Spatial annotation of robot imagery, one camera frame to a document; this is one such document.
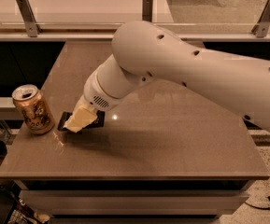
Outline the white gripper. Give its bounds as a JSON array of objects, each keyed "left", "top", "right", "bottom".
[{"left": 64, "top": 70, "right": 121, "bottom": 133}]

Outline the metal railing bracket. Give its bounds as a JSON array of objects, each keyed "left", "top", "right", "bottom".
[
  {"left": 251, "top": 0, "right": 270, "bottom": 38},
  {"left": 142, "top": 0, "right": 153, "bottom": 22},
  {"left": 16, "top": 0, "right": 41, "bottom": 37}
]

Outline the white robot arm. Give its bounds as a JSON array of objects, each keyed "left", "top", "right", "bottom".
[{"left": 64, "top": 21, "right": 270, "bottom": 133}]

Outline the grey table with drawer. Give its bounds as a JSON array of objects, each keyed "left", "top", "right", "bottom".
[{"left": 0, "top": 40, "right": 270, "bottom": 218}]

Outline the gold La Croix can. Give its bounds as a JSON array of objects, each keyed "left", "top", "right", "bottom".
[{"left": 12, "top": 84, "right": 55, "bottom": 134}]

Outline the left metal railing bracket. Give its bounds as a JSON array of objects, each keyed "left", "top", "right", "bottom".
[{"left": 16, "top": 0, "right": 41, "bottom": 37}]

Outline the right metal railing bracket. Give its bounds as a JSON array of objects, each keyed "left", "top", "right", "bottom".
[{"left": 251, "top": 0, "right": 270, "bottom": 38}]

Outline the black rxbar chocolate bar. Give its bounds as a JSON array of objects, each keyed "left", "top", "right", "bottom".
[{"left": 57, "top": 111, "right": 105, "bottom": 132}]

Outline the middle metal railing bracket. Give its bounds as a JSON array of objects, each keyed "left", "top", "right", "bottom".
[{"left": 142, "top": 0, "right": 153, "bottom": 22}]

